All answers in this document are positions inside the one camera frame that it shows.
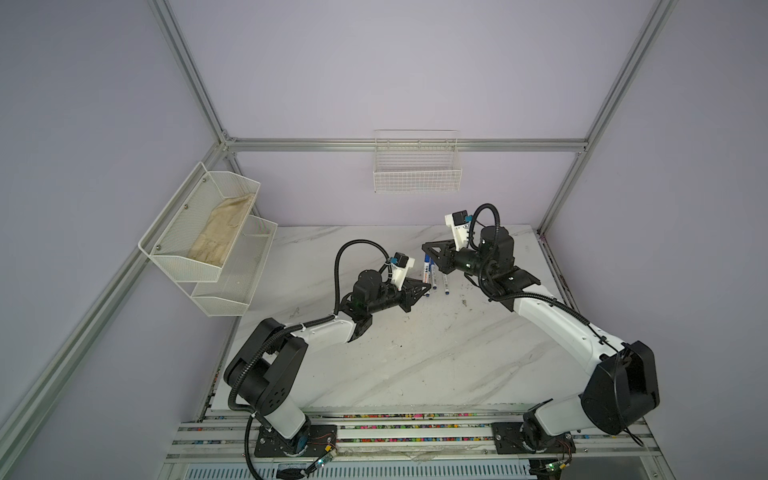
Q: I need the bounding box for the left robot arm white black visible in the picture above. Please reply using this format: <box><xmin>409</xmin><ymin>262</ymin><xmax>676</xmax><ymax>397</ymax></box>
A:
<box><xmin>224</xmin><ymin>267</ymin><xmax>431</xmax><ymax>450</ymax></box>

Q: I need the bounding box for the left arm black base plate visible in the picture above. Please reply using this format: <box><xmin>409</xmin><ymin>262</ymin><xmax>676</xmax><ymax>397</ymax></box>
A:
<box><xmin>252</xmin><ymin>425</ymin><xmax>338</xmax><ymax>458</ymax></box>

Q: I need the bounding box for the beige cloth in shelf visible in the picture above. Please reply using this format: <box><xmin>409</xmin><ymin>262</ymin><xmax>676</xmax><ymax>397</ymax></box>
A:
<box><xmin>188</xmin><ymin>194</ymin><xmax>256</xmax><ymax>267</ymax></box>

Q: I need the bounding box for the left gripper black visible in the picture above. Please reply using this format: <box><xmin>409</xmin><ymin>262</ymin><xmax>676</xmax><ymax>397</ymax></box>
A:
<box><xmin>367</xmin><ymin>275</ymin><xmax>429</xmax><ymax>314</ymax></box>

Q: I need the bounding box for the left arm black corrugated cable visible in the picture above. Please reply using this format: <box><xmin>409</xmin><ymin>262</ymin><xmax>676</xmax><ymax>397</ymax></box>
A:
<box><xmin>226</xmin><ymin>239</ymin><xmax>394</xmax><ymax>480</ymax></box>

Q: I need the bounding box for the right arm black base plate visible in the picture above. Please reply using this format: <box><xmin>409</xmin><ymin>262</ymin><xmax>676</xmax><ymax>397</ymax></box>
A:
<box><xmin>491</xmin><ymin>422</ymin><xmax>575</xmax><ymax>454</ymax></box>

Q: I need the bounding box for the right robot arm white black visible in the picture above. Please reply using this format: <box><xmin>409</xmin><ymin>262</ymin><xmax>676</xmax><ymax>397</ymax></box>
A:
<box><xmin>422</xmin><ymin>227</ymin><xmax>660</xmax><ymax>452</ymax></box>

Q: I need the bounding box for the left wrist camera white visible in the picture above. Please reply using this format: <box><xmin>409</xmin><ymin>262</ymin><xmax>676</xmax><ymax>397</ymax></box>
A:
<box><xmin>389</xmin><ymin>252</ymin><xmax>415</xmax><ymax>291</ymax></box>

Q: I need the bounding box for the white wire wall basket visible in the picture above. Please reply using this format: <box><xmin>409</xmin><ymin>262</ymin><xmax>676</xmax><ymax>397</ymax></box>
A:
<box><xmin>373</xmin><ymin>129</ymin><xmax>463</xmax><ymax>194</ymax></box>

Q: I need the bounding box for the aluminium rail base frame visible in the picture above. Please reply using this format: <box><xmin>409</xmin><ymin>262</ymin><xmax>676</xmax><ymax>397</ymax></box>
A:
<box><xmin>159</xmin><ymin>405</ymin><xmax>675</xmax><ymax>479</ymax></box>

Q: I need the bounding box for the white mesh two-tier wall shelf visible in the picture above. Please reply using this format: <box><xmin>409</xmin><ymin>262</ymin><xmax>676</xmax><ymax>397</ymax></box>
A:
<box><xmin>138</xmin><ymin>163</ymin><xmax>277</xmax><ymax>317</ymax></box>

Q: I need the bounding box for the aluminium enclosure frame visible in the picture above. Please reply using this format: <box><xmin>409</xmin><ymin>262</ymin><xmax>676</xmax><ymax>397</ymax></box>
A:
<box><xmin>0</xmin><ymin>0</ymin><xmax>679</xmax><ymax>457</ymax></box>

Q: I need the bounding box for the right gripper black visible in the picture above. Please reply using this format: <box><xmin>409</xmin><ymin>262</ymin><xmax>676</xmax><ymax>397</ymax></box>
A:
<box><xmin>419</xmin><ymin>241</ymin><xmax>490</xmax><ymax>282</ymax></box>

